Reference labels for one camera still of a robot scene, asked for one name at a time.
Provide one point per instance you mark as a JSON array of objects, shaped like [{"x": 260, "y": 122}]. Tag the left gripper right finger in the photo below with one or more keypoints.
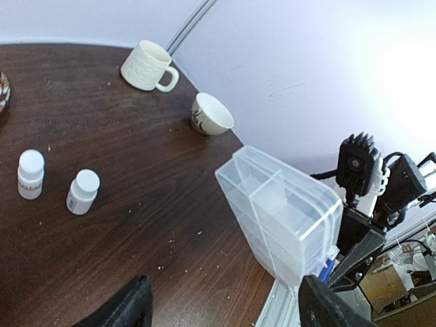
[{"x": 320, "y": 306}]

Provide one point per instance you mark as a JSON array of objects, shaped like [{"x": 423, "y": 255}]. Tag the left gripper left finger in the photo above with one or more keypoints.
[{"x": 132, "y": 305}]

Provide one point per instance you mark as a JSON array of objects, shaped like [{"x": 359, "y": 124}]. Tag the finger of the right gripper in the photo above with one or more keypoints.
[{"x": 356, "y": 264}]

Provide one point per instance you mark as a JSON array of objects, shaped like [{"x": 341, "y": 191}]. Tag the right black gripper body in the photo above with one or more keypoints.
[{"x": 354, "y": 227}]

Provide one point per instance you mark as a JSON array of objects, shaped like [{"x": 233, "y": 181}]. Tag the clear plastic pill organizer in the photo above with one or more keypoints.
[{"x": 290, "y": 220}]

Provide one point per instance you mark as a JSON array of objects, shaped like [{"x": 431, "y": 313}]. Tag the white pill bottle front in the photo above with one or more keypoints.
[{"x": 82, "y": 192}]

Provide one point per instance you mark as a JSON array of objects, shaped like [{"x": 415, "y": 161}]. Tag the white pill bottle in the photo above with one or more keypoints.
[
  {"x": 30, "y": 171},
  {"x": 82, "y": 192}
]

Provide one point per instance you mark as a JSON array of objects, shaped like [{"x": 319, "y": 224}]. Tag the white pill bottle rear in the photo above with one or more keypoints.
[{"x": 30, "y": 171}]

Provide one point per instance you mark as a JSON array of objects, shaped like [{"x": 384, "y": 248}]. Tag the white small bowl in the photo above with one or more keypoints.
[{"x": 209, "y": 116}]

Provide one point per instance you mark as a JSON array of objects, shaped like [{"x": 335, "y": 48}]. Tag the cream textured mug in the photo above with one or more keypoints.
[{"x": 148, "y": 67}]

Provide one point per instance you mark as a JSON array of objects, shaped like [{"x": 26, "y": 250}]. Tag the red floral plate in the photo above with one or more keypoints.
[{"x": 5, "y": 92}]

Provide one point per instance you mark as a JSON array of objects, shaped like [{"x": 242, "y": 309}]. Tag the right aluminium frame post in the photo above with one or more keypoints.
[{"x": 189, "y": 25}]

